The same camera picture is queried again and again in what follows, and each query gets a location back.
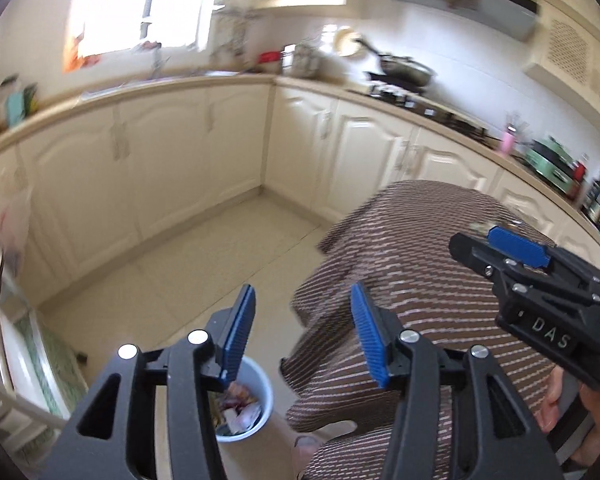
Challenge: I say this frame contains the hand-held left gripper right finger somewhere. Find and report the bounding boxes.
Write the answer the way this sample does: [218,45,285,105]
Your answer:
[350,281,566,480]

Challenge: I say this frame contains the black wok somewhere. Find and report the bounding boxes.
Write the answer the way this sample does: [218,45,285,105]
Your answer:
[361,39,437,87]

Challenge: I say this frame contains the black gas stove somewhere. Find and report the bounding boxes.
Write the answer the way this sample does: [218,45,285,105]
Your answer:
[367,82,492,142]

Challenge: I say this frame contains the green countertop oven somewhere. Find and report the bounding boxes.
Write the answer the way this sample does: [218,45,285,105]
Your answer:
[524,136,589,197]

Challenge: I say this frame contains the pink bottle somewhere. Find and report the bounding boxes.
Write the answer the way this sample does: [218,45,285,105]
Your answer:
[499,127,519,157]

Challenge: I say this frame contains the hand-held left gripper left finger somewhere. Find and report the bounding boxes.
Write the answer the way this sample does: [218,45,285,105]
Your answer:
[37,284,257,480]

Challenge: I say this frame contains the white metal frame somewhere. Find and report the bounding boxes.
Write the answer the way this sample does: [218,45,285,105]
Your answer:
[0,372,67,443]

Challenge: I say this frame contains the hanging utensil rack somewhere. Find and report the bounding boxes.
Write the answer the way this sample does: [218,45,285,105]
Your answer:
[211,5,254,62]

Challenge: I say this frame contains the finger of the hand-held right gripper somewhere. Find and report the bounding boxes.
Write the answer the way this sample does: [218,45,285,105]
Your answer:
[448,232,600,307]
[486,226,600,302]

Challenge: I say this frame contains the red pot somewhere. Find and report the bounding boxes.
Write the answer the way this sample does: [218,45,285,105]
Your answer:
[257,51,284,74]

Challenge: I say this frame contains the steel containers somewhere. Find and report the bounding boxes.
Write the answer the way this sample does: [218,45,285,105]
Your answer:
[282,41,324,74]

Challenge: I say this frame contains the pink slipper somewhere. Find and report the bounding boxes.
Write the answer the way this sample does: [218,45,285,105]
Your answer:
[291,434,327,468]

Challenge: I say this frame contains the brown striped tablecloth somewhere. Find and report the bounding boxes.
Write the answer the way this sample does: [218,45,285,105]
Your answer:
[280,180,561,480]

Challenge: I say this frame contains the pale round plate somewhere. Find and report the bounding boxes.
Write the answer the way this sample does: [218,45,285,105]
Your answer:
[334,27,364,59]

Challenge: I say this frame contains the crumpled plastic wrappers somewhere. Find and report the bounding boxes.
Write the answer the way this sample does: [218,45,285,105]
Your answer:
[211,381,262,435]

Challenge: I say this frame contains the row of cream cabinet doors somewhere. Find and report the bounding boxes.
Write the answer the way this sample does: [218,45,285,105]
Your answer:
[0,82,600,286]

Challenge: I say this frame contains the green patterned mat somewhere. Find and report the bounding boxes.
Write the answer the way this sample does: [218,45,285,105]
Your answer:
[10,309,89,413]

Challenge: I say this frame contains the blue plastic bin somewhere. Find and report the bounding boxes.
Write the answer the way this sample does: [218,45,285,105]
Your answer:
[210,356,274,443]

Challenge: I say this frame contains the kitchen window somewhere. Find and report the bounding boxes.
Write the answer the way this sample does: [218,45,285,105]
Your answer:
[69,0,222,62]

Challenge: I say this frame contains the teal storage jar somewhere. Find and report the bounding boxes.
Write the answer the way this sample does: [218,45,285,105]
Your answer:
[4,91,27,129]

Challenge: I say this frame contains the cream lattice wall cabinets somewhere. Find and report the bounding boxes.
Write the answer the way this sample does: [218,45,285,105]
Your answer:
[524,0,600,137]

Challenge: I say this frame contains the person's right hand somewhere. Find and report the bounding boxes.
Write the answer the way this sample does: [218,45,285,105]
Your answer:
[535,366,600,472]

